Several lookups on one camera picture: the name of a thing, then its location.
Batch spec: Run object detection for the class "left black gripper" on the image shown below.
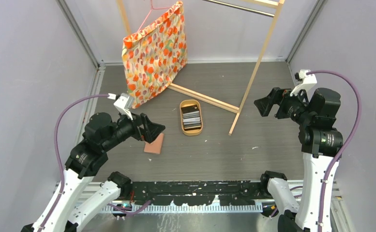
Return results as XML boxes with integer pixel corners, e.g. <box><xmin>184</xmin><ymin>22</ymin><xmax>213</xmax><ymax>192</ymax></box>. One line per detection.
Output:
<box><xmin>103</xmin><ymin>106</ymin><xmax>165</xmax><ymax>150</ymax></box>

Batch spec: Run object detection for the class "wooden clothes rack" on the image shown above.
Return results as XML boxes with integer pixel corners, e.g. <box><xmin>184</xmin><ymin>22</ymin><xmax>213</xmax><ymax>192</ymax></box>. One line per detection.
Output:
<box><xmin>116</xmin><ymin>0</ymin><xmax>285</xmax><ymax>135</ymax></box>

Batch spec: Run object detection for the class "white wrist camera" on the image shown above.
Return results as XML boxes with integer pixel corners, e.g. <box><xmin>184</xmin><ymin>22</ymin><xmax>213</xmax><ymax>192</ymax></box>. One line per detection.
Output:
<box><xmin>290</xmin><ymin>70</ymin><xmax>317</xmax><ymax>96</ymax></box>
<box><xmin>108</xmin><ymin>93</ymin><xmax>135</xmax><ymax>121</ymax></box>

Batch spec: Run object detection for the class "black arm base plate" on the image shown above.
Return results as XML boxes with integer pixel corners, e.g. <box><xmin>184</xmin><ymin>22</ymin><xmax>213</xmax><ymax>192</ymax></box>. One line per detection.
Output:
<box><xmin>117</xmin><ymin>180</ymin><xmax>273</xmax><ymax>206</ymax></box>

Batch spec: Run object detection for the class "pink leather card holder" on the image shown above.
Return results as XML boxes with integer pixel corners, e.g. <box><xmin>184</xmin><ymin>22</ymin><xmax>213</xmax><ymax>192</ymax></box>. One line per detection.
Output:
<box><xmin>144</xmin><ymin>133</ymin><xmax>164</xmax><ymax>154</ymax></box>

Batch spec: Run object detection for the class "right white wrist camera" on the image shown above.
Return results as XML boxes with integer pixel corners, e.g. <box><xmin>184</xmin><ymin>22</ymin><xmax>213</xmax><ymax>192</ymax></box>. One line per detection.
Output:
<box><xmin>290</xmin><ymin>70</ymin><xmax>317</xmax><ymax>96</ymax></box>

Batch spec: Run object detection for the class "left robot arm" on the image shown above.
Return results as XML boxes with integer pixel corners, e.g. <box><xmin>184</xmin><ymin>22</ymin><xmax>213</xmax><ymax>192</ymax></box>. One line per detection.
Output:
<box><xmin>22</xmin><ymin>113</ymin><xmax>165</xmax><ymax>232</ymax></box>

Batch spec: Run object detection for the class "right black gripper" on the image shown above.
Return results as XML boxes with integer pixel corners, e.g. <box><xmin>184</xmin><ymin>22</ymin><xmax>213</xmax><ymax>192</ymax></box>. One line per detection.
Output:
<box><xmin>255</xmin><ymin>86</ymin><xmax>314</xmax><ymax>124</ymax></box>

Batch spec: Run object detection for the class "floral orange fabric bag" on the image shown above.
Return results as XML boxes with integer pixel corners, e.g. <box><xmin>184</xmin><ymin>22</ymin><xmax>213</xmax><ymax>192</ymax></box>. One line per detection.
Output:
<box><xmin>121</xmin><ymin>1</ymin><xmax>187</xmax><ymax>109</ymax></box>

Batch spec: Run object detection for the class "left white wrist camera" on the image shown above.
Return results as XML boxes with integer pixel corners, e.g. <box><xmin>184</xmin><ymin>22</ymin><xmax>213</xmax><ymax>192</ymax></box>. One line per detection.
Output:
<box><xmin>108</xmin><ymin>93</ymin><xmax>135</xmax><ymax>121</ymax></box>

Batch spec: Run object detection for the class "pink wire hanger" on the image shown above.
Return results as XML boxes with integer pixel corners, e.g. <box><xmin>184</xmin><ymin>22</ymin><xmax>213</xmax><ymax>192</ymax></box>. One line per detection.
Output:
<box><xmin>136</xmin><ymin>0</ymin><xmax>174</xmax><ymax>32</ymax></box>

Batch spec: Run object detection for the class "tan oval card tray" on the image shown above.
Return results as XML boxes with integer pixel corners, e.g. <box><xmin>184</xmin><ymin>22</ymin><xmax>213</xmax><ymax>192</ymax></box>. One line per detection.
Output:
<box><xmin>180</xmin><ymin>100</ymin><xmax>203</xmax><ymax>136</ymax></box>

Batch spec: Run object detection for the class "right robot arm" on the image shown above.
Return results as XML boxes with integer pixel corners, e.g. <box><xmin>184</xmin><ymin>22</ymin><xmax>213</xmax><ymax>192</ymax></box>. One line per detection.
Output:
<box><xmin>254</xmin><ymin>87</ymin><xmax>344</xmax><ymax>232</ymax></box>

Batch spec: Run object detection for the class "stack of credit cards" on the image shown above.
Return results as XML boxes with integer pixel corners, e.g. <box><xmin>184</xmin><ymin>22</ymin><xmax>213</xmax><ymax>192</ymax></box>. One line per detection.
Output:
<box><xmin>181</xmin><ymin>104</ymin><xmax>202</xmax><ymax>131</ymax></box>

